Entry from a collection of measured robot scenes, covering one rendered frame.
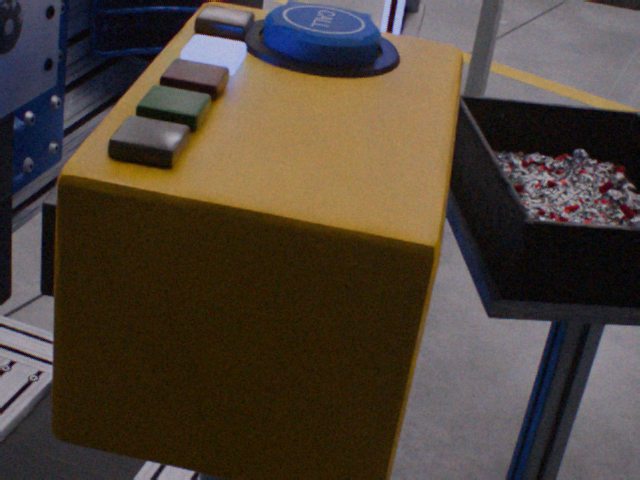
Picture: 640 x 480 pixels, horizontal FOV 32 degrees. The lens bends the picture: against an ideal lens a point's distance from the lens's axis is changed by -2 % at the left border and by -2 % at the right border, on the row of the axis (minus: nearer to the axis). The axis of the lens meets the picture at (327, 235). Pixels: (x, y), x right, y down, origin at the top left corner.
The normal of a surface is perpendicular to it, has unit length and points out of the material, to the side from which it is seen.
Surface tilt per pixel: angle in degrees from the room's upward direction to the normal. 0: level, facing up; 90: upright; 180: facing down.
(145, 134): 0
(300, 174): 0
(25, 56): 90
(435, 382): 0
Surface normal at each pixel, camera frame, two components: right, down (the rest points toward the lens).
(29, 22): 0.94, 0.27
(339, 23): 0.15, -0.87
